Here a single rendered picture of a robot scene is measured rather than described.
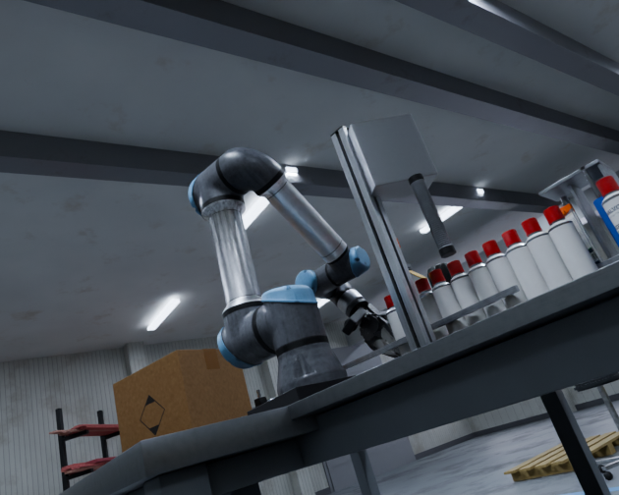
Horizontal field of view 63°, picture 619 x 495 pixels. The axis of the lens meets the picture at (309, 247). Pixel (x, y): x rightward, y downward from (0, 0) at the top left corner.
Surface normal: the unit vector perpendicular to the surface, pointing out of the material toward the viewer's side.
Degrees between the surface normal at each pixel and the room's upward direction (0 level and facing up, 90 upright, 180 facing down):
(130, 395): 90
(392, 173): 90
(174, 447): 90
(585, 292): 90
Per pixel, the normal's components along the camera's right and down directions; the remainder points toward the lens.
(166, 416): -0.58, -0.15
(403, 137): 0.11, -0.41
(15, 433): 0.54, -0.47
